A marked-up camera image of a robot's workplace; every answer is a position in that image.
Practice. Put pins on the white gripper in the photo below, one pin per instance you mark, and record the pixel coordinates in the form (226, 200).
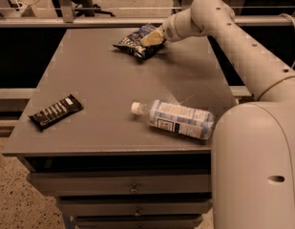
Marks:
(168, 31)

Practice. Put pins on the blue chip bag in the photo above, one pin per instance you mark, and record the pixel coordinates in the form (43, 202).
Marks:
(132, 45)

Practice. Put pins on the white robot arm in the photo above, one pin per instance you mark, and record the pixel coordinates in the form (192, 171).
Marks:
(253, 144)

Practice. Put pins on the clear plastic water bottle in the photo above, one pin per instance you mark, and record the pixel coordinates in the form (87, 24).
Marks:
(175, 118)

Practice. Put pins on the black snack bar wrapper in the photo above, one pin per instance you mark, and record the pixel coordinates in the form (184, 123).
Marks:
(56, 112)

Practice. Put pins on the grey drawer cabinet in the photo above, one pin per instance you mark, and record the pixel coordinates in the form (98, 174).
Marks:
(104, 166)

